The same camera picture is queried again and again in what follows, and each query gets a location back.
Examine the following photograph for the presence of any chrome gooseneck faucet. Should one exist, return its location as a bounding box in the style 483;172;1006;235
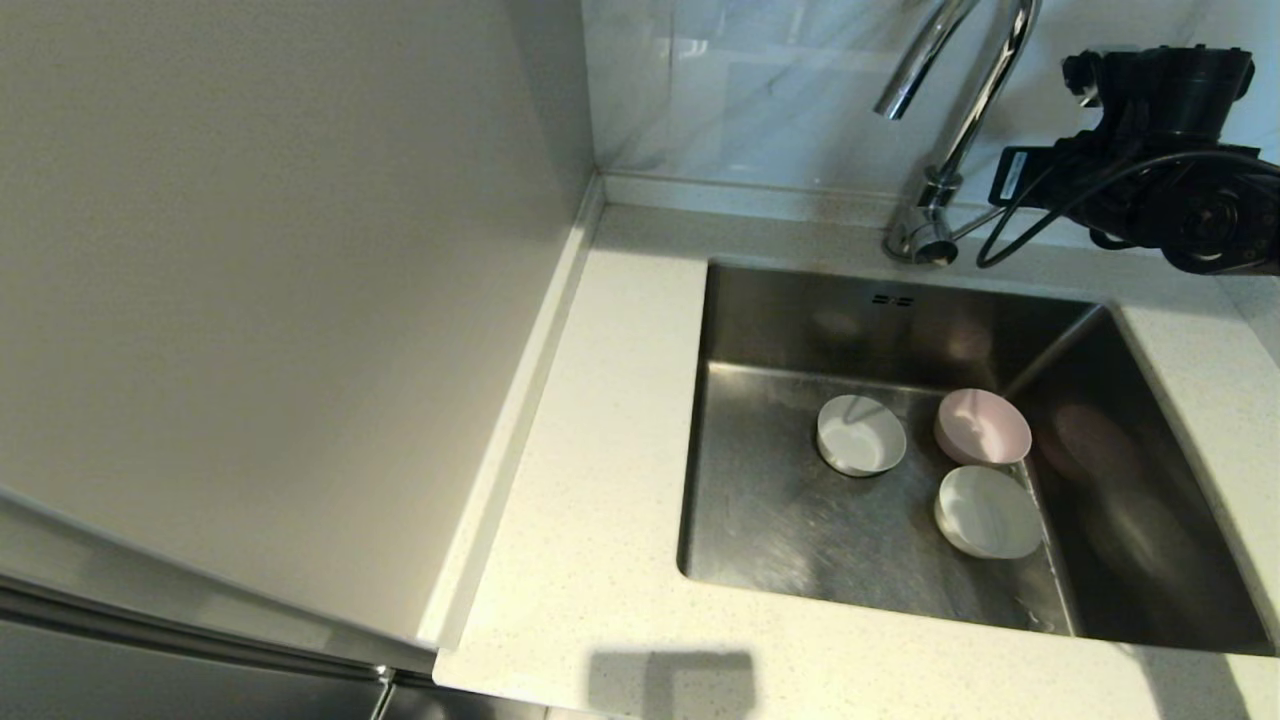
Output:
873;0;1041;266

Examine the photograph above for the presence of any tall cabinet unit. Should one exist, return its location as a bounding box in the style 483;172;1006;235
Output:
0;0;606;720

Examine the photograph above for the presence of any grey base cabinet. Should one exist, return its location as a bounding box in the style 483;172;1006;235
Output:
385;672;551;720

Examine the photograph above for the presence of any pink bowl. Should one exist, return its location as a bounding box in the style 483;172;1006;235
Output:
934;388;1033;467

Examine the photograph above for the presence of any white bowl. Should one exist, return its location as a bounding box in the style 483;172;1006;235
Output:
934;465;1044;559

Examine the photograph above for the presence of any stainless steel sink basin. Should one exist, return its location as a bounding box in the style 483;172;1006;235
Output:
677;260;1277;658

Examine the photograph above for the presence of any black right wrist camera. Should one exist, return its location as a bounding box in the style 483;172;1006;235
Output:
988;146;1056;208

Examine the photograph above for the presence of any pale grey bowl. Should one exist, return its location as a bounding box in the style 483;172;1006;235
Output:
816;393;908;478

